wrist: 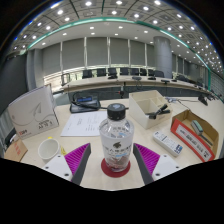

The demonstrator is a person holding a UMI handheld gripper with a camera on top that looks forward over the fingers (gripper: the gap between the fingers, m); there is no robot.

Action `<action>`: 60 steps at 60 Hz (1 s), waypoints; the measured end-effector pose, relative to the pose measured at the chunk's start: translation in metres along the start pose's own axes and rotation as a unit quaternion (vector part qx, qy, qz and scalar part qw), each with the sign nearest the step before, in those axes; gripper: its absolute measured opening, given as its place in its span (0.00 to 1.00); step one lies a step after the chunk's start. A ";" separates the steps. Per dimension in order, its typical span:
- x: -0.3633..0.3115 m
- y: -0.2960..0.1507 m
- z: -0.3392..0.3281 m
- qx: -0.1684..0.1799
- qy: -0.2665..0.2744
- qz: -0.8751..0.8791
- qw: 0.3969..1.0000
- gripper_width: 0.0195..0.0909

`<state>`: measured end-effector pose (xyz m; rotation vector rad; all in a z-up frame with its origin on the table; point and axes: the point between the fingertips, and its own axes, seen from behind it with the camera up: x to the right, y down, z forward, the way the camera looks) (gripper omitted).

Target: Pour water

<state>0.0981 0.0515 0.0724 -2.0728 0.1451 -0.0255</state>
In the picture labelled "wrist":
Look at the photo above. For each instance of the long curved conference desk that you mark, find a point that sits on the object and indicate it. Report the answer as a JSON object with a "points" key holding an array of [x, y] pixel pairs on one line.
{"points": [[100, 81]]}

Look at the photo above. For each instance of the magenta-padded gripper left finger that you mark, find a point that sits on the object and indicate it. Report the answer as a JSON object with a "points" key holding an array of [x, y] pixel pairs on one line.
{"points": [[76, 159]]}

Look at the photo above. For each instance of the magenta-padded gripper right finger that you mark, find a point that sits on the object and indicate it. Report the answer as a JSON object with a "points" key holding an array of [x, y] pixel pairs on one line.
{"points": [[146, 159]]}

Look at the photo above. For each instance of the white open organizer box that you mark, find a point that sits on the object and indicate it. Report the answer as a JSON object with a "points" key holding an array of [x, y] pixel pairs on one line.
{"points": [[141, 115]]}

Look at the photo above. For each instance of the black tool in organizer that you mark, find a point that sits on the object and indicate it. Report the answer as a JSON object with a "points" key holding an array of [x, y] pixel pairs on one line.
{"points": [[157, 111]]}

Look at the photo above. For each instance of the group of ceiling lights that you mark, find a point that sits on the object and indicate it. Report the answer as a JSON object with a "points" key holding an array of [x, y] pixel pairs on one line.
{"points": [[88, 3]]}

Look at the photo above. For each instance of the black table microphone unit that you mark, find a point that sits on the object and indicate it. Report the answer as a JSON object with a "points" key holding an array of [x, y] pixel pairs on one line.
{"points": [[203, 100]]}

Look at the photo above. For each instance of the white paper sheet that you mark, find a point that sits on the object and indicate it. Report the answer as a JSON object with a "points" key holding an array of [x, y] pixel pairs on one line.
{"points": [[83, 124]]}

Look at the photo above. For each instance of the white remote control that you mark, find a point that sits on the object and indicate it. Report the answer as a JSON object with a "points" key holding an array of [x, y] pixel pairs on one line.
{"points": [[167, 143]]}

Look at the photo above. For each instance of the flat round red coaster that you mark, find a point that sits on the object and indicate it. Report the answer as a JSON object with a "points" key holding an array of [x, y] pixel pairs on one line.
{"points": [[115, 174]]}

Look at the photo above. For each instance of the white mug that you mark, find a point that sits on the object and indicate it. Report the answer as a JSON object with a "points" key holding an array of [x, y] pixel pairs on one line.
{"points": [[49, 150]]}

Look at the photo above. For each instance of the open red-edged cardboard box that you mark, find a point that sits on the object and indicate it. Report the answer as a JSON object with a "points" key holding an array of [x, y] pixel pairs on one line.
{"points": [[191, 141]]}

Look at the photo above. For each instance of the brown cardboard sheet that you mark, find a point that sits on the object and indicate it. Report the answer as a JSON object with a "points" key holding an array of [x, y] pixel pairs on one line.
{"points": [[16, 150]]}

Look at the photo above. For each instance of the black desk conference console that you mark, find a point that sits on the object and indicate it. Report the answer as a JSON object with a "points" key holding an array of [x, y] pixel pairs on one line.
{"points": [[85, 105]]}

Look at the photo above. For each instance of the small green device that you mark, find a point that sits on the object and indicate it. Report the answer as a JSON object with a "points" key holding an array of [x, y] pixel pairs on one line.
{"points": [[197, 127]]}

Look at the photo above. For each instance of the clear bottle with black cap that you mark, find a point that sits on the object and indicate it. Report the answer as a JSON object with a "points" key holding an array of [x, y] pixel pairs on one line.
{"points": [[116, 143]]}

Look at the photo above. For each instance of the white printed paper carton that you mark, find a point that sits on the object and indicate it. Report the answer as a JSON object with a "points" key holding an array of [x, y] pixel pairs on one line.
{"points": [[31, 113]]}

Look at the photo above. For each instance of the group of black office chairs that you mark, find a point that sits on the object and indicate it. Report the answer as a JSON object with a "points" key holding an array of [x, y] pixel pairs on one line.
{"points": [[101, 72]]}

